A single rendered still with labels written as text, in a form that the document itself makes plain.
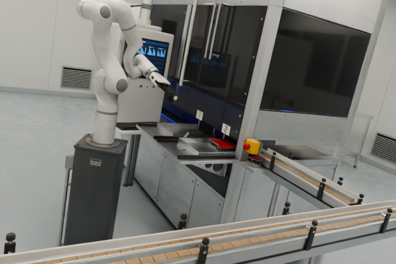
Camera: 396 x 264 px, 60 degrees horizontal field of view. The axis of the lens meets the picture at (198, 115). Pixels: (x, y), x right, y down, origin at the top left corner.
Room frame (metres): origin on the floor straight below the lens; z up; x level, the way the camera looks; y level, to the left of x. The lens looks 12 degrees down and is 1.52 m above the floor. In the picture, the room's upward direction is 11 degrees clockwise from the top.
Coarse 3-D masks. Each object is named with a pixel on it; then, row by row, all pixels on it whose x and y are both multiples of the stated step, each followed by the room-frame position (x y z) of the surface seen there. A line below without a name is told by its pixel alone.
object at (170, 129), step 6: (162, 126) 2.33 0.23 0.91; (168, 126) 2.45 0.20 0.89; (174, 126) 2.48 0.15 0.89; (180, 126) 2.51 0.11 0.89; (186, 126) 2.54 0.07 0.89; (192, 126) 2.56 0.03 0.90; (168, 132) 2.25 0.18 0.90; (174, 132) 2.35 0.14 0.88; (180, 132) 2.38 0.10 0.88; (186, 132) 2.41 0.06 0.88; (192, 132) 2.44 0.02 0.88; (198, 132) 2.48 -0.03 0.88
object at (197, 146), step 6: (180, 138) 2.10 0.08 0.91; (186, 138) 2.15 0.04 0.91; (192, 138) 2.17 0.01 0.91; (198, 138) 2.20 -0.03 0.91; (204, 138) 2.22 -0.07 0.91; (180, 144) 2.09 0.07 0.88; (186, 144) 2.03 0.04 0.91; (192, 144) 2.13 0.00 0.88; (198, 144) 2.16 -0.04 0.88; (204, 144) 2.19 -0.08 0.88; (192, 150) 1.96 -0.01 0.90; (198, 150) 2.03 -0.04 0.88; (204, 150) 2.06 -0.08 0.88; (210, 150) 2.08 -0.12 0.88
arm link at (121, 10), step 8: (96, 0) 1.84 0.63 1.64; (104, 0) 1.84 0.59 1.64; (112, 0) 1.84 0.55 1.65; (120, 0) 1.87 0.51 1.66; (80, 8) 1.77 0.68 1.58; (112, 8) 1.84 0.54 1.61; (120, 8) 1.85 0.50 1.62; (128, 8) 1.89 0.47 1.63; (120, 16) 1.87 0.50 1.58; (128, 16) 1.89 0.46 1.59; (120, 24) 1.90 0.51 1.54; (128, 24) 1.90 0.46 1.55
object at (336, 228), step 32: (224, 224) 1.03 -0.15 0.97; (256, 224) 1.10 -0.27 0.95; (288, 224) 1.20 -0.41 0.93; (320, 224) 1.18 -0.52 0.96; (352, 224) 1.30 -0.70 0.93; (384, 224) 1.36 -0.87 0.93; (0, 256) 0.68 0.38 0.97; (32, 256) 0.72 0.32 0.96; (64, 256) 0.77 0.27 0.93; (96, 256) 0.80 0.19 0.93; (128, 256) 0.78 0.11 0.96; (160, 256) 0.85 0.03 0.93; (192, 256) 0.88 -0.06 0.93; (224, 256) 0.92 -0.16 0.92; (256, 256) 0.99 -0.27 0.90; (288, 256) 1.08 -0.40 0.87
